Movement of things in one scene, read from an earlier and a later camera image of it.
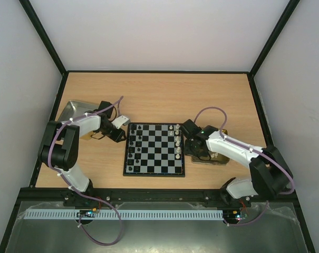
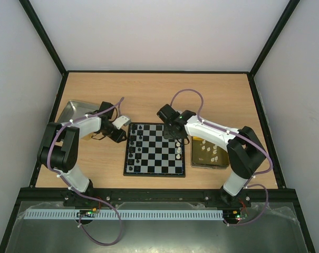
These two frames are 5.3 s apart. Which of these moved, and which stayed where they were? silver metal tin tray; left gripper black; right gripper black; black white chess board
Moved: right gripper black
Stayed: black white chess board; left gripper black; silver metal tin tray
